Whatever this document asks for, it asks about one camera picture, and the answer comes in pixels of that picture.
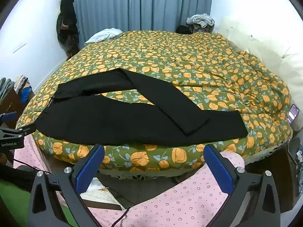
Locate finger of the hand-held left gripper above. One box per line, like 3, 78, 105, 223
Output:
0, 112, 17, 123
0, 123, 37, 138

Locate green floral blanket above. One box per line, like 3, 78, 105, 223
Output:
15, 30, 294, 173

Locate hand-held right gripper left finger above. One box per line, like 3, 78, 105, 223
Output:
28, 144, 106, 227

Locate white pillow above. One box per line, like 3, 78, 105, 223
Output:
85, 28, 123, 44

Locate black bag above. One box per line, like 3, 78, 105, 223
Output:
176, 25, 193, 35

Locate black cable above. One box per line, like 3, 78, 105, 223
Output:
108, 187, 136, 227

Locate pink dotted pajama trousers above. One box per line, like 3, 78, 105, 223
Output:
13, 135, 247, 227

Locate black pants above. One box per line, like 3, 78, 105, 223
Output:
35, 68, 248, 147

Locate colourful folded clothes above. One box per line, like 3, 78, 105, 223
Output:
14, 75, 33, 105

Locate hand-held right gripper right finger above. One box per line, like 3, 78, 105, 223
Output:
203, 144, 281, 227

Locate white padded headboard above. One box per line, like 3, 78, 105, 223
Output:
216, 16, 303, 133

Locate dark bedside cabinet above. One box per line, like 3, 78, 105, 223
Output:
279, 132, 303, 194

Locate green mat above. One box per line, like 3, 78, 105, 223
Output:
0, 180, 78, 227

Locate brown wooden cabinet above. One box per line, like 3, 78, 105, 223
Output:
0, 87, 31, 128

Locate blue-grey curtain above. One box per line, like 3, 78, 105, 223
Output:
67, 0, 213, 49

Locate grey white clothes pile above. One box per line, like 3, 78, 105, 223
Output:
187, 14, 215, 27

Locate black hanging coat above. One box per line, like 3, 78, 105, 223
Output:
56, 0, 80, 59

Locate dark cloth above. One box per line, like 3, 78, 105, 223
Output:
0, 164, 36, 192

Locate smartphone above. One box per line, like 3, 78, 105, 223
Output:
287, 104, 300, 123

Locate grey folded clothes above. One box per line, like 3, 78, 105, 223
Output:
0, 78, 15, 102

